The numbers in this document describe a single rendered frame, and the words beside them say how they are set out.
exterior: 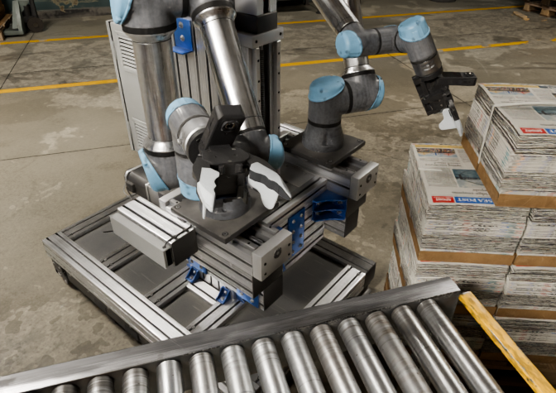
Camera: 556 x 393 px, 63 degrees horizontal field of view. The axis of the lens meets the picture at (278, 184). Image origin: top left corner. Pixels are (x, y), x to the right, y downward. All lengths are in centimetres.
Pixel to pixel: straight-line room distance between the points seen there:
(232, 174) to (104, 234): 167
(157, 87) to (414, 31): 68
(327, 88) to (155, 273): 107
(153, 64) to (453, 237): 98
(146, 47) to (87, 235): 144
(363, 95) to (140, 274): 118
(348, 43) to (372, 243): 140
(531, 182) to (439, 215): 25
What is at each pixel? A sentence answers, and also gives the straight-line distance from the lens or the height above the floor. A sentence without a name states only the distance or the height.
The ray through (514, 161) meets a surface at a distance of 136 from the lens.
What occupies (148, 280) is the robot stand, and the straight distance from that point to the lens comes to 202.
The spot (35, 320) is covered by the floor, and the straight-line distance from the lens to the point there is 234.
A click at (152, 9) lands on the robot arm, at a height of 138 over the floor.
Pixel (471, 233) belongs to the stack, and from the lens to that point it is 148.
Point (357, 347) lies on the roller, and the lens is 101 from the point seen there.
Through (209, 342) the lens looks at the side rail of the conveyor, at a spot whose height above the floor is 80.
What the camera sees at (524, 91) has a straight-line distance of 161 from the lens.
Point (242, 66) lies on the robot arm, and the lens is 98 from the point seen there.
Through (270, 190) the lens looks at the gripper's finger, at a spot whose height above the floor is 121.
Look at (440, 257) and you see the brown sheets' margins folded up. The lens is 152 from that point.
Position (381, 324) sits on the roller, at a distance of 105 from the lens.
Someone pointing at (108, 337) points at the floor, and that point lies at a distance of 214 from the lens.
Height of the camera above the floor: 159
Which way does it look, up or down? 33 degrees down
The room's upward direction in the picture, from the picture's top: straight up
